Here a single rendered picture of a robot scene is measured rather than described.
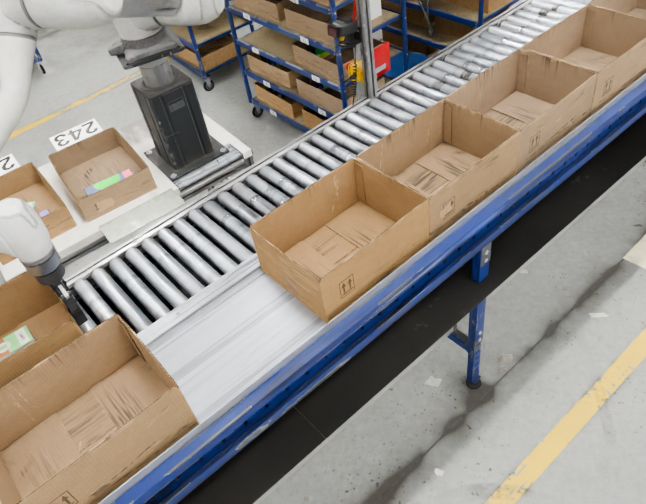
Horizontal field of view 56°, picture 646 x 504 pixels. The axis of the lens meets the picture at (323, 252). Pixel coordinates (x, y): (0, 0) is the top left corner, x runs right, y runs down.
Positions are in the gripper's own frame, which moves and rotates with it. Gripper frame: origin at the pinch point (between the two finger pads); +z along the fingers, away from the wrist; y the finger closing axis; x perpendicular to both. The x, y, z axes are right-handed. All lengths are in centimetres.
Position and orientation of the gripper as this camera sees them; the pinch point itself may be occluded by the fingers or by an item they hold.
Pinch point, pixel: (77, 314)
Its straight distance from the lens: 189.5
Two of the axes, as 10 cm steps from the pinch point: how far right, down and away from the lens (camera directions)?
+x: -7.5, 5.4, -3.9
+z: 1.3, 7.0, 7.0
